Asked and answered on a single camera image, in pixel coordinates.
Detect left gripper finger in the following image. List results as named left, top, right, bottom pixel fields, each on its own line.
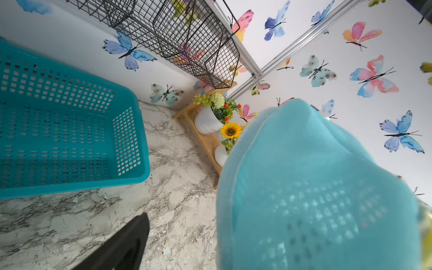
left=74, top=213, right=150, bottom=270

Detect teal mesh laundry bag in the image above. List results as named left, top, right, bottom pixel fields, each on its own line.
left=217, top=99, right=432, bottom=270

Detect white pot yellow pink flowers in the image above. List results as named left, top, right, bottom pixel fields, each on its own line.
left=214, top=112, right=258, bottom=167

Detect wooden zigzag shelf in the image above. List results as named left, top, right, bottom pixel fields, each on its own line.
left=172, top=102, right=222, bottom=175

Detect teal plastic basket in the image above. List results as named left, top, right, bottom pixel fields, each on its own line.
left=1, top=40, right=151, bottom=200

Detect white pot orange flowers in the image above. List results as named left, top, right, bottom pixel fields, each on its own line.
left=193, top=92, right=242, bottom=135

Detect black wire wall basket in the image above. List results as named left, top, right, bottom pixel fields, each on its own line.
left=69, top=1, right=240, bottom=89

